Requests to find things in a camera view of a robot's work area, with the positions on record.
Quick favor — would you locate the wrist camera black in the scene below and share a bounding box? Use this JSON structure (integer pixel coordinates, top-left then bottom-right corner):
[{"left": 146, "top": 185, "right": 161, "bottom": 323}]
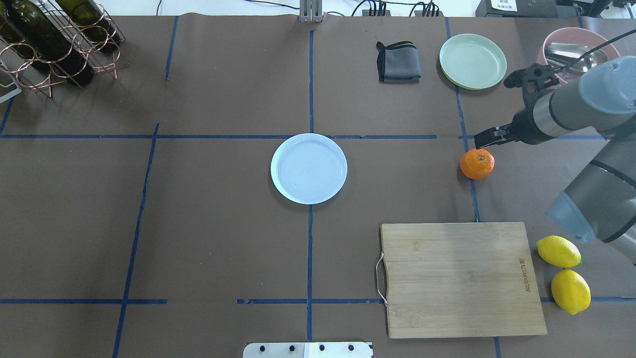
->
[{"left": 503, "top": 63, "right": 559, "bottom": 104}]

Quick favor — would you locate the lemon near board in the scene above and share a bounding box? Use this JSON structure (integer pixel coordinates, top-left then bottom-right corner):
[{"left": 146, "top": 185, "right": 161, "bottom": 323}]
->
[{"left": 536, "top": 235, "right": 582, "bottom": 269}]

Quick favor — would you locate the orange mandarin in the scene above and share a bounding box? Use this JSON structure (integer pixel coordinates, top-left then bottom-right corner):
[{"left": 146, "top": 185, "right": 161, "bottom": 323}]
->
[{"left": 459, "top": 149, "right": 495, "bottom": 180}]

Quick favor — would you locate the dark wine bottle middle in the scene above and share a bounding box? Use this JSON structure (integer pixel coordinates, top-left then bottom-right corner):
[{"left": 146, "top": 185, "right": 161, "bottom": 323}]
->
[{"left": 56, "top": 0, "right": 121, "bottom": 54}]

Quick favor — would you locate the light blue plate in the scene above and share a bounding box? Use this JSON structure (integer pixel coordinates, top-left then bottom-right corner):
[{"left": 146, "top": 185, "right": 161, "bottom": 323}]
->
[{"left": 270, "top": 133, "right": 348, "bottom": 205}]

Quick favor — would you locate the bamboo cutting board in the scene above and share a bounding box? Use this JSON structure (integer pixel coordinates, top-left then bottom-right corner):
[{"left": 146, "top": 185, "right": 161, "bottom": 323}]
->
[{"left": 379, "top": 222, "right": 547, "bottom": 339}]

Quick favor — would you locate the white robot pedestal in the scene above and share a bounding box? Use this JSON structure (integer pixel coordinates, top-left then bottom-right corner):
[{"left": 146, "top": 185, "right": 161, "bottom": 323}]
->
[{"left": 242, "top": 342, "right": 374, "bottom": 358}]

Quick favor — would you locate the green plate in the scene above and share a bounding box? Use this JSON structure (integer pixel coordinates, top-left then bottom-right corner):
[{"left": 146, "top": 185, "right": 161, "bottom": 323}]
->
[{"left": 439, "top": 33, "right": 507, "bottom": 90}]

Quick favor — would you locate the copper wire bottle rack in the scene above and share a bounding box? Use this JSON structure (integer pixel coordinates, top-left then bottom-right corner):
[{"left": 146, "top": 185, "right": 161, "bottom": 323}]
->
[{"left": 1, "top": 0, "right": 130, "bottom": 98}]

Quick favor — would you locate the lemon far one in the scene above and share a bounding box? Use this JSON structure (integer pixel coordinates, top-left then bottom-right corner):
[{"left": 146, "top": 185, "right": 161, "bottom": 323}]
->
[{"left": 551, "top": 269, "right": 591, "bottom": 315}]

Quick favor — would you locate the dark wine bottle front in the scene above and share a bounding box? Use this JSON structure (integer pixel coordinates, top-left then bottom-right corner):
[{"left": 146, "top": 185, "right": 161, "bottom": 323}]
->
[{"left": 1, "top": 0, "right": 94, "bottom": 87}]

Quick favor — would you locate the aluminium frame post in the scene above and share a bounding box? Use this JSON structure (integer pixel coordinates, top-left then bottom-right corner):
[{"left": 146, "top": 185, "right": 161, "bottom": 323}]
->
[{"left": 299, "top": 0, "right": 324, "bottom": 23}]

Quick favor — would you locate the dark wine bottle back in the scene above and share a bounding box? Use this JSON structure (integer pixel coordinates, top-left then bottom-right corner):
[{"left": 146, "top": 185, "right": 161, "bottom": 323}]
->
[{"left": 0, "top": 10, "right": 35, "bottom": 61}]

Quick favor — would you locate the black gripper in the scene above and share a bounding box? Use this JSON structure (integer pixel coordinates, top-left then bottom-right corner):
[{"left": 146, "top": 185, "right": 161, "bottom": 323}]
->
[{"left": 474, "top": 105, "right": 542, "bottom": 149}]

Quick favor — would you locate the dark wine bottle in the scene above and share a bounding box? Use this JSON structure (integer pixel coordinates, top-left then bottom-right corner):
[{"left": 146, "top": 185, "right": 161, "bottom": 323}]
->
[
  {"left": 56, "top": 0, "right": 121, "bottom": 54},
  {"left": 0, "top": 10, "right": 35, "bottom": 61},
  {"left": 1, "top": 0, "right": 94, "bottom": 87}
]

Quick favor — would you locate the metal ice scoop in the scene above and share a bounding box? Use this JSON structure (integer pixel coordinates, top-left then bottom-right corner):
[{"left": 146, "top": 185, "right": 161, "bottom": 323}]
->
[{"left": 544, "top": 42, "right": 609, "bottom": 75}]

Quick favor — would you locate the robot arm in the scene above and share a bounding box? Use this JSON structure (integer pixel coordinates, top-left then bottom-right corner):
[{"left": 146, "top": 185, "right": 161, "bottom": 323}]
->
[{"left": 474, "top": 55, "right": 636, "bottom": 262}]

